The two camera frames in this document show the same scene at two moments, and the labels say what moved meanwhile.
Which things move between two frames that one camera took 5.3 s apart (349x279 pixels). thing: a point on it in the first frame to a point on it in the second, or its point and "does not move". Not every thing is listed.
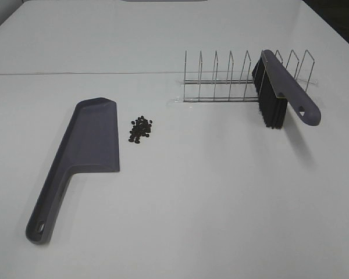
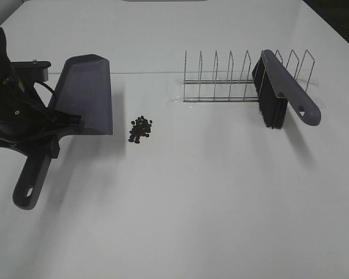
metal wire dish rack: x=229 y=90 does not move
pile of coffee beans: x=142 y=128 does not move
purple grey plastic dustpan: x=89 y=142 to x=84 y=91
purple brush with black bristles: x=276 y=88 does not move
